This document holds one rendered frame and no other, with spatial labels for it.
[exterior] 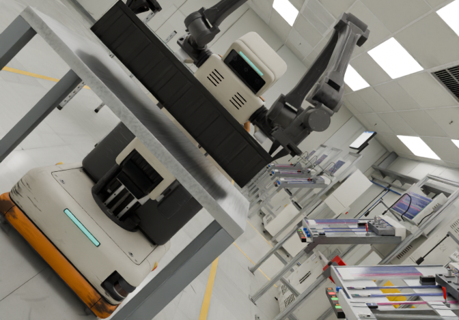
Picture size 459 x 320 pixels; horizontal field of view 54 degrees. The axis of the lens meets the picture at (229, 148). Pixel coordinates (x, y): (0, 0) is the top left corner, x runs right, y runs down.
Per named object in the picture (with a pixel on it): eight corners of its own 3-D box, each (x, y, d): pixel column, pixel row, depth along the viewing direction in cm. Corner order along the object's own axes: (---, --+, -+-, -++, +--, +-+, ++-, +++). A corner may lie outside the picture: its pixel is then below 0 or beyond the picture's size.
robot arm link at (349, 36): (361, 39, 151) (335, 20, 150) (373, 26, 146) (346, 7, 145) (332, 119, 123) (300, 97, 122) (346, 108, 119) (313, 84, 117)
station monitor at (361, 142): (355, 149, 690) (375, 131, 688) (347, 147, 748) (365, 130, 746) (361, 156, 690) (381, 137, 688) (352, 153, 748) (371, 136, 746)
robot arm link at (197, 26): (208, 43, 172) (201, 31, 173) (217, 26, 164) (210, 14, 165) (188, 48, 168) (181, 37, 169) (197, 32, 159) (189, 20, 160)
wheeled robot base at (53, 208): (62, 187, 239) (95, 154, 237) (144, 274, 237) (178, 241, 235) (-15, 205, 172) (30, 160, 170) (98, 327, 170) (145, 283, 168)
